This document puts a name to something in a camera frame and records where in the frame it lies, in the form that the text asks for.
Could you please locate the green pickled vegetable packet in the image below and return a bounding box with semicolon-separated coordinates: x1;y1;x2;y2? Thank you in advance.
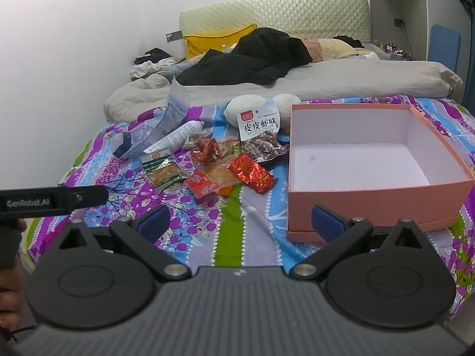
140;148;188;190

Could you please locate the red clear tofu snack packet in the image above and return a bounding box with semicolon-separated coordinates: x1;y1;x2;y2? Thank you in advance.
184;154;241;198

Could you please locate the small grey clear packet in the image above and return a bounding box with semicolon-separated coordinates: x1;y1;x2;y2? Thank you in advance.
183;129;213;150

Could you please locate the dark red packet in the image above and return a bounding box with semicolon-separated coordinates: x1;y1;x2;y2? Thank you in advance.
191;138;223;165

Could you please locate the red foil tea packet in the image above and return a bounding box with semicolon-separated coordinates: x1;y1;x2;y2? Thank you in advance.
229;153;277;194

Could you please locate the shrimp flavour snack bag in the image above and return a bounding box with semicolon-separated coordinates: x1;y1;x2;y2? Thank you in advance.
237;104;289;163

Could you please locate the orange snack packet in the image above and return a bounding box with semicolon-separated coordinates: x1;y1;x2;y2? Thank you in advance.
220;139;242;157

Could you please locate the person's left hand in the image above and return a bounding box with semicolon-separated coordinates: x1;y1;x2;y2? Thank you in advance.
0;218;28;330

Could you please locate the pink cardboard box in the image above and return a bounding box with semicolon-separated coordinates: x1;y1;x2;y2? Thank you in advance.
286;103;474;243

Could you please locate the clear blue plastic bag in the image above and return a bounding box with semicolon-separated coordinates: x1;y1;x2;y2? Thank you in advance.
104;74;191;158

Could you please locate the white spray can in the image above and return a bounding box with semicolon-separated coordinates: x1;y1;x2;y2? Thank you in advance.
144;120;204;153

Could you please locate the colourful floral bed sheet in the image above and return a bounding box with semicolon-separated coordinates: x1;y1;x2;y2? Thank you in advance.
20;96;474;320

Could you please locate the white blue plush toy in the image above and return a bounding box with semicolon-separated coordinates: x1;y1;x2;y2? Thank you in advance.
224;92;302;130

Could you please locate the grey duvet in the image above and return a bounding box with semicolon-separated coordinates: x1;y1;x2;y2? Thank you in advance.
104;59;464;123

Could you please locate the white clothes pile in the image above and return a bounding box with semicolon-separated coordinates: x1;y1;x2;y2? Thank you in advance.
130;47;177;81

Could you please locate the pink beige pillow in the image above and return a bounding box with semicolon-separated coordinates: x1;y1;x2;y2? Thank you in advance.
303;39;358;63

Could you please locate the black clothing pile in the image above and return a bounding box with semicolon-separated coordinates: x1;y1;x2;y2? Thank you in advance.
176;27;312;86

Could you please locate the yellow pillow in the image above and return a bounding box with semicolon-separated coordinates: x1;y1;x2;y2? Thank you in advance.
183;23;258;60

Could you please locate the blue padded board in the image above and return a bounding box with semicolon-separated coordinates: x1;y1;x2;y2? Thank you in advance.
427;24;461;72

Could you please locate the cream quilted headboard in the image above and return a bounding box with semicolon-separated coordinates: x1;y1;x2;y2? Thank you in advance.
179;0;371;59

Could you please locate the wall socket panel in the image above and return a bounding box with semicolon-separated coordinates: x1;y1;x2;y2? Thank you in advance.
166;31;183;43

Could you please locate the grey wall cabinet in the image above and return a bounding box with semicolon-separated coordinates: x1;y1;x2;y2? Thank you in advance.
370;0;471;80

